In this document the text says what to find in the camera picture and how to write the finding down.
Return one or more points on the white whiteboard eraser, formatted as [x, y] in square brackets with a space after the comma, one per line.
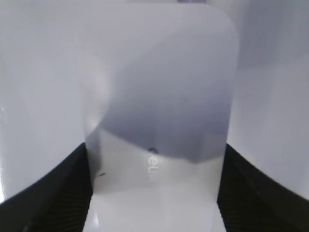
[157, 83]

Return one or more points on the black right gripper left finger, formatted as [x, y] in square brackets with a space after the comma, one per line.
[58, 202]

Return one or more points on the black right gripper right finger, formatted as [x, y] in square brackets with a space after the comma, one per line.
[250, 201]

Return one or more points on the whiteboard with aluminium frame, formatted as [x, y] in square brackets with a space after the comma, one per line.
[41, 119]

